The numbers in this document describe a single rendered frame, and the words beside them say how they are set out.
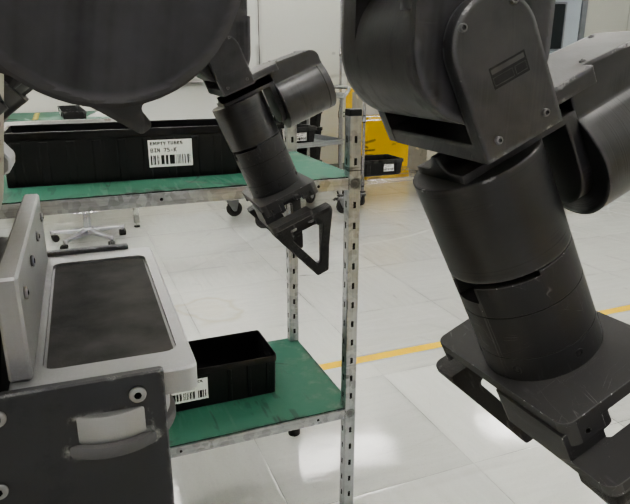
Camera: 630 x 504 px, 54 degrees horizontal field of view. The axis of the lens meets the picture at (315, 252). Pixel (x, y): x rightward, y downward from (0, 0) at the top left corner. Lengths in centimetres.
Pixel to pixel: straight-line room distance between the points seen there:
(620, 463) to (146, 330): 28
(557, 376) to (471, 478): 172
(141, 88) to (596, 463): 23
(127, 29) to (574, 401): 23
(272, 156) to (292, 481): 142
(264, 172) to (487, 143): 45
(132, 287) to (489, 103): 34
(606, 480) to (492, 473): 177
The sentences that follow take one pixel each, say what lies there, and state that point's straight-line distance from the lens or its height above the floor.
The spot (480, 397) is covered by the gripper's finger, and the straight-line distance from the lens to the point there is 39.
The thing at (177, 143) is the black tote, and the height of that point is 103.
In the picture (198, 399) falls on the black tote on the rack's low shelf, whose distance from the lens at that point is 164.
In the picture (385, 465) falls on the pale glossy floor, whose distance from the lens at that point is 203.
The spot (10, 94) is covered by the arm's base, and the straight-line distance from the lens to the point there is 63.
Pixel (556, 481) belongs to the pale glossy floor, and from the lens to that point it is 209.
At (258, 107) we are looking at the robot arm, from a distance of 66.
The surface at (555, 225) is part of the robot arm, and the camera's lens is 28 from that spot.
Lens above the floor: 121
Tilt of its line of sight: 18 degrees down
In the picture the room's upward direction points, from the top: straight up
